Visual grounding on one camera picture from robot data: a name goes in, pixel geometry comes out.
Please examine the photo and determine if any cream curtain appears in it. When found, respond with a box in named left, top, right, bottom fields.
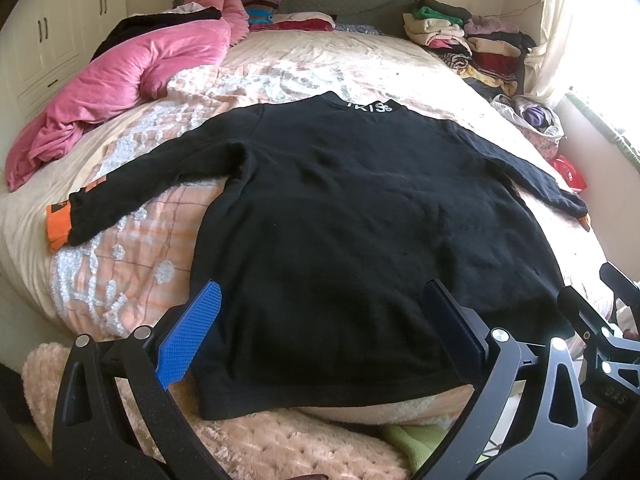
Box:
left=524, top=0, right=582, bottom=108

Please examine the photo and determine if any cream wardrobe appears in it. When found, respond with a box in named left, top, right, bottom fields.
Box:
left=0, top=0, right=129, bottom=122

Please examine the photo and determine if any red and white pillow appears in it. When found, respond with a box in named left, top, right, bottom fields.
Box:
left=250, top=12, right=335, bottom=32

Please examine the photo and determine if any pink duvet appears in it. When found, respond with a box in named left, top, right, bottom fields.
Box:
left=4, top=0, right=250, bottom=191

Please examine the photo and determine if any black garment on duvet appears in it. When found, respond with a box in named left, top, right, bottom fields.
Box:
left=91, top=6, right=222, bottom=60

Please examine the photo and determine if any peach quilted bedspread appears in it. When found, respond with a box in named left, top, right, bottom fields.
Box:
left=0, top=29, right=616, bottom=426

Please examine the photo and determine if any striped colourful pillow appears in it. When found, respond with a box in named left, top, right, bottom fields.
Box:
left=241, top=0, right=282, bottom=25

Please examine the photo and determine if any red plastic bag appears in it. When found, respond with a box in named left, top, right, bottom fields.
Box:
left=550, top=155, right=587, bottom=193

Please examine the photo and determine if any pile of folded clothes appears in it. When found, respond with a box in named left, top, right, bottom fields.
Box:
left=402, top=0, right=536, bottom=100

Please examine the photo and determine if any fluffy beige blanket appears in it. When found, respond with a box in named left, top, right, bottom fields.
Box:
left=22, top=342, right=411, bottom=480

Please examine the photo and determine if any black long-sleeve sweater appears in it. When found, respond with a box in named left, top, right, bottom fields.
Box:
left=46, top=91, right=591, bottom=422

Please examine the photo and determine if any floral laundry basket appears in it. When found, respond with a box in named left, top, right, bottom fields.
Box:
left=490, top=94, right=565, bottom=162

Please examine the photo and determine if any green garment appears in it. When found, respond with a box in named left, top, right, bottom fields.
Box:
left=381, top=425, right=447, bottom=474

